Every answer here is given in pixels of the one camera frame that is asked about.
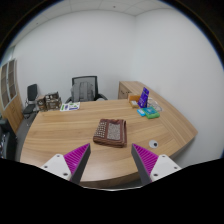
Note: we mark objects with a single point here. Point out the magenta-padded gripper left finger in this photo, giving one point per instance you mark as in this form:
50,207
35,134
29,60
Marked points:
60,165

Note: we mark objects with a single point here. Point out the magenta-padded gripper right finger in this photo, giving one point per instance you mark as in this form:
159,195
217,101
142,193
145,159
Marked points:
163,165

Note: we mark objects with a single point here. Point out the brown patterned towel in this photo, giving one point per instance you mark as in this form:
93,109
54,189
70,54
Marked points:
110,133

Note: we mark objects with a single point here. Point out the green box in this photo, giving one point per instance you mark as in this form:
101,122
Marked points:
151,113

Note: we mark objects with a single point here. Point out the small blue box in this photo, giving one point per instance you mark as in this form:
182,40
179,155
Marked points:
141,112

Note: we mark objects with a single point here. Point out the white printed sheet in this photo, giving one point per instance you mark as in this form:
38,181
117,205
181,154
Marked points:
70,107

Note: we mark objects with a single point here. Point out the clear plastic container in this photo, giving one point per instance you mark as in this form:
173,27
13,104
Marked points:
155,104

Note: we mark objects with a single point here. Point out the open cardboard box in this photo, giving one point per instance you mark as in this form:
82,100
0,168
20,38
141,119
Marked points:
49,101

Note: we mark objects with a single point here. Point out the purple package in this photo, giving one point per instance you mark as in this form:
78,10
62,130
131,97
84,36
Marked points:
143,97

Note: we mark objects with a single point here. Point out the orange box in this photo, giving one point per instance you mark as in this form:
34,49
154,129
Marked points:
134,98

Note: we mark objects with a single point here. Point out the grey backpack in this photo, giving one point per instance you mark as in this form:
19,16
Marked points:
82,91

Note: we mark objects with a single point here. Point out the small black chair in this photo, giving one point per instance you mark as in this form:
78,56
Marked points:
31,93

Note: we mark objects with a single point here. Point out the wooden shelf unit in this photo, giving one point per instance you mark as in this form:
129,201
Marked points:
10,100

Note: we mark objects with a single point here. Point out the wooden side cabinet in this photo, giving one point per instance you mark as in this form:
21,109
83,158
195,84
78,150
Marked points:
126,89

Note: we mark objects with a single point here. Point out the black mesh office chair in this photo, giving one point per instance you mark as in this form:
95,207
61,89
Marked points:
95,81

